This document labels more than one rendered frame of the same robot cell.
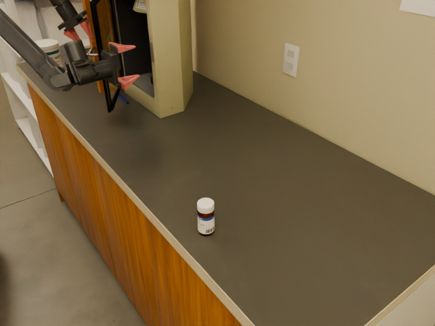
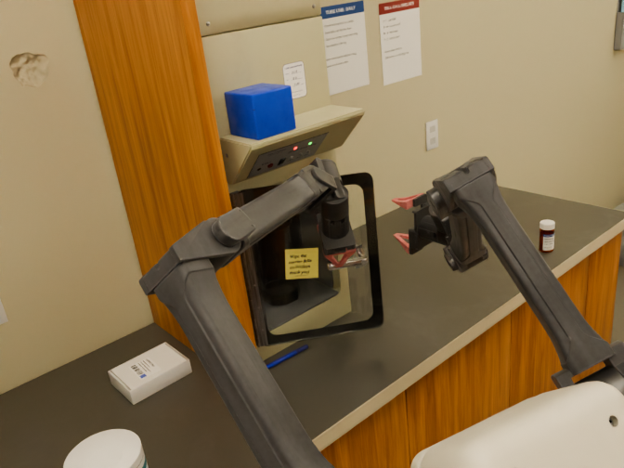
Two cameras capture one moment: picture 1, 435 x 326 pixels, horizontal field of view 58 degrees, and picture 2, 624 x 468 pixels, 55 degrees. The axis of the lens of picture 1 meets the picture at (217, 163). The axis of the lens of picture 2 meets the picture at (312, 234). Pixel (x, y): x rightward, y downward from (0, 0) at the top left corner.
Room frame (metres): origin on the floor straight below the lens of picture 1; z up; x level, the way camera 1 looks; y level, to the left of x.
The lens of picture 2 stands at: (1.50, 1.66, 1.80)
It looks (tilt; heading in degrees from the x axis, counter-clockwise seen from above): 23 degrees down; 268
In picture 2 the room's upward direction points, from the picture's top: 7 degrees counter-clockwise
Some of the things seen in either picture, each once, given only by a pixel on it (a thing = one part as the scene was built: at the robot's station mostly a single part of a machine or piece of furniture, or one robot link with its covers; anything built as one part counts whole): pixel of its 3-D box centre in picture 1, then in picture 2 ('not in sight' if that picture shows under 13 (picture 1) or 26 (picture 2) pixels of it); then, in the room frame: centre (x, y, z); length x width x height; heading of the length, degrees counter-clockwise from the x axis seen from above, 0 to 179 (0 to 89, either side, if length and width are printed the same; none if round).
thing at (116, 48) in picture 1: (122, 54); (408, 208); (1.22, 0.30, 1.25); 0.09 x 0.07 x 0.07; 127
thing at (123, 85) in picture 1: (125, 74); (409, 234); (1.22, 0.30, 1.18); 0.09 x 0.07 x 0.07; 127
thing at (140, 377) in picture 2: not in sight; (149, 371); (1.90, 0.41, 0.96); 0.16 x 0.12 x 0.04; 38
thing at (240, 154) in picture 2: not in sight; (297, 145); (1.48, 0.37, 1.46); 0.32 x 0.11 x 0.10; 37
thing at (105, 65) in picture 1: (103, 69); (432, 228); (1.18, 0.36, 1.21); 0.07 x 0.07 x 0.10; 37
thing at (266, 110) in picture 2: not in sight; (260, 110); (1.54, 0.42, 1.56); 0.10 x 0.10 x 0.09; 37
